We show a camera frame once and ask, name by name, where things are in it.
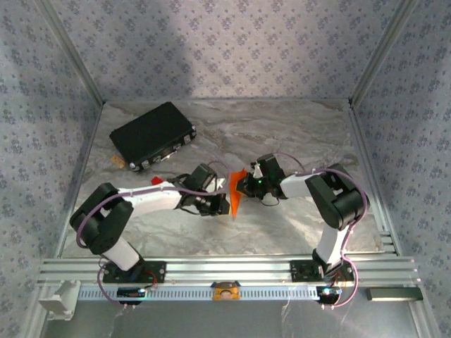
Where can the orange paper sheet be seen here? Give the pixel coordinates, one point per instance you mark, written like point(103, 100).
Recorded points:
point(233, 204)

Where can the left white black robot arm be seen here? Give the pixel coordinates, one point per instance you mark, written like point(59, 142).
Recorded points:
point(155, 199)

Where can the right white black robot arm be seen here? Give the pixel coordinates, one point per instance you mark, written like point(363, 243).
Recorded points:
point(329, 243)

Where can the small red block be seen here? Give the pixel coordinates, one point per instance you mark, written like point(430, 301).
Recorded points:
point(156, 180)

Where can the black hard case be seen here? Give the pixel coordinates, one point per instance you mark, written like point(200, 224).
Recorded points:
point(151, 134)

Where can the orange yellow figure sticker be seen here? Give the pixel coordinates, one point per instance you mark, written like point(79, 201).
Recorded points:
point(225, 291)

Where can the small brown tag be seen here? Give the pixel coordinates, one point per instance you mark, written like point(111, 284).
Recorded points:
point(118, 162)

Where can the right black controller board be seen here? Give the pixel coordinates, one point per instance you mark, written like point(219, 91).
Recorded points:
point(327, 292)

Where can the black controller board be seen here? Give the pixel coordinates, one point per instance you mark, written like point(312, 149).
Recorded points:
point(327, 292)
point(130, 293)

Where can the left black controller board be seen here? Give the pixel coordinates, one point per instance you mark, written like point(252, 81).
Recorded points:
point(130, 293)

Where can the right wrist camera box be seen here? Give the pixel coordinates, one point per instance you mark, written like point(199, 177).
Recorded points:
point(257, 172)

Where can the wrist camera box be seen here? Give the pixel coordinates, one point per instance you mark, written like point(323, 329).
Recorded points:
point(219, 184)
point(257, 172)

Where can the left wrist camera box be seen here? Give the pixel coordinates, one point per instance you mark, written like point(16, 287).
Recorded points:
point(219, 184)

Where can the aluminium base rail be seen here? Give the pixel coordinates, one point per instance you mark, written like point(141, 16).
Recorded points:
point(229, 269)

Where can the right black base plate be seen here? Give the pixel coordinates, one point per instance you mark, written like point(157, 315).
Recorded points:
point(299, 271)

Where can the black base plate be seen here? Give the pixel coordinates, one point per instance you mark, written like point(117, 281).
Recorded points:
point(156, 273)
point(299, 271)

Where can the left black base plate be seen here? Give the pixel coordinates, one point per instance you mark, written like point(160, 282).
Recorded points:
point(156, 273)

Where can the aluminium side rail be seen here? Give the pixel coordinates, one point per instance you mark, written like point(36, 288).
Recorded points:
point(91, 141)
point(363, 141)

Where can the aluminium corner post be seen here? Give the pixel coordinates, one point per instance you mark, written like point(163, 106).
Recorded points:
point(381, 53)
point(72, 53)

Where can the white plastic bracket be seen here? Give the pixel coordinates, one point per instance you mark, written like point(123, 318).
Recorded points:
point(56, 299)

